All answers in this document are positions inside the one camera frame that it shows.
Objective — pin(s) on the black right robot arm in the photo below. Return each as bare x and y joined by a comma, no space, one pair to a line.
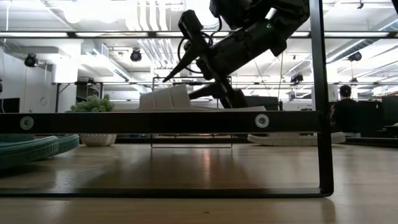
280,15

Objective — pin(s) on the black rig frame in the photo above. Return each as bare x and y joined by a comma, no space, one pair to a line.
152,34

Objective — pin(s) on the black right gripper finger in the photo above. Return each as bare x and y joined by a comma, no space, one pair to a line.
192,28
231,95

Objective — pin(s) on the desk with black legs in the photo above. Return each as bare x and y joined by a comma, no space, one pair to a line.
81,83

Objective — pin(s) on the black ceiling spotlight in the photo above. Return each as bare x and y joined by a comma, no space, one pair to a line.
31,60
136,56
355,56
297,78

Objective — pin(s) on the green plant in white pot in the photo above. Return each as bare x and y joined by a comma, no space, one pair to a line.
93,105

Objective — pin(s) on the person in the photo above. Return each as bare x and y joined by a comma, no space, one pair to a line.
345,112

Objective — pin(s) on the black metal wooden shoe shelf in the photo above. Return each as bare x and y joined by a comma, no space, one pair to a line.
155,123

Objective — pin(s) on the teal rubber slide sandal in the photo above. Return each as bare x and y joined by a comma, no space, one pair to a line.
68,143
25,152

